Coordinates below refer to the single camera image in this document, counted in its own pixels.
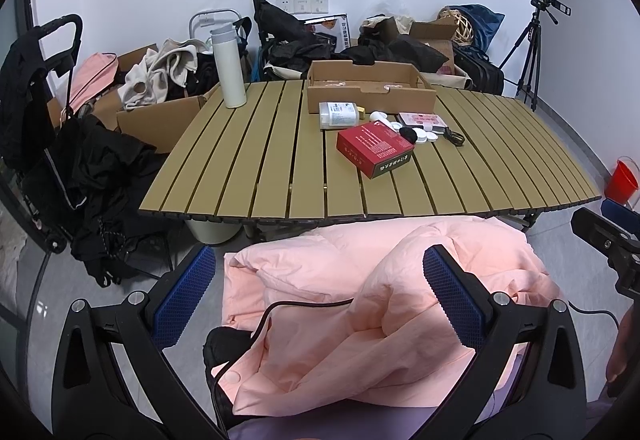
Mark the red rectangular box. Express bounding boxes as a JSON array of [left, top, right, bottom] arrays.
[[336, 121, 414, 179]]

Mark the white tube bottle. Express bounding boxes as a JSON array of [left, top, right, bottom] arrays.
[[369, 111, 402, 132]]

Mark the clear plastic bottle white label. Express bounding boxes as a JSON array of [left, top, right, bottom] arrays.
[[319, 102, 361, 130]]

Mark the person's right hand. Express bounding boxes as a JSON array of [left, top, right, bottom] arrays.
[[605, 305, 636, 384]]

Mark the red bucket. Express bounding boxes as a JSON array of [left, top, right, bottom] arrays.
[[604, 156, 639, 205]]

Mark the pink quilted blanket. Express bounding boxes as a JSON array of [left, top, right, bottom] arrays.
[[214, 215, 561, 416]]

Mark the brown cardboard box left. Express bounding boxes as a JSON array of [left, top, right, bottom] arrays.
[[116, 85, 218, 154]]

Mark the brown cardboard box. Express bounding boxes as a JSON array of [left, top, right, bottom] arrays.
[[409, 17, 457, 74], [116, 85, 218, 154]]

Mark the black fabric pouch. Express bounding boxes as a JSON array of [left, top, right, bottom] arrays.
[[398, 127, 418, 145]]

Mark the pink patterned flat pack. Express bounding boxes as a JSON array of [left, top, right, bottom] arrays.
[[398, 113, 448, 134]]

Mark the white thermos bottle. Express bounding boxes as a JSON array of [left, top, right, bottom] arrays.
[[210, 24, 246, 109]]

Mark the black suitcase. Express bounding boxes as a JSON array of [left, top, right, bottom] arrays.
[[454, 45, 504, 95]]

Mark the pink backpack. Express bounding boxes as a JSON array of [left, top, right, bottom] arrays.
[[70, 53, 118, 111]]

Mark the cardboard tray box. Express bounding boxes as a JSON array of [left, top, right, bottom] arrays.
[[307, 60, 437, 115]]

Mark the black folded trolley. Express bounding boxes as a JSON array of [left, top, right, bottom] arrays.
[[252, 0, 326, 81]]

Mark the dark blue cushion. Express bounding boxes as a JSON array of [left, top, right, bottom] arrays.
[[454, 4, 504, 53]]

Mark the black stroller cart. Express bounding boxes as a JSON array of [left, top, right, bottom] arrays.
[[0, 12, 162, 288]]

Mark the woven rattan ball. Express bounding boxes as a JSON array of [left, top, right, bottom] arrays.
[[438, 6, 474, 46]]

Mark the white metal rack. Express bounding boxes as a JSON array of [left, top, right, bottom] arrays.
[[188, 8, 242, 54]]

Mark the brown cardboard box right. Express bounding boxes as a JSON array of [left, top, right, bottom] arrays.
[[409, 17, 457, 74]]

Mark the black clothes pile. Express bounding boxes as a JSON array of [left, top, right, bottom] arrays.
[[335, 36, 448, 72]]

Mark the white printed appliance box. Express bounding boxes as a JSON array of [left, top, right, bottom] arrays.
[[303, 14, 350, 53]]

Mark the black power cable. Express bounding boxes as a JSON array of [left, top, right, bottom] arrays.
[[209, 298, 357, 426]]

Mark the black camera tripod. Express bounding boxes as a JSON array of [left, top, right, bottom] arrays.
[[498, 0, 572, 111]]

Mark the wall socket panel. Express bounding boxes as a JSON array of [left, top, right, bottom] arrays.
[[276, 0, 330, 15]]

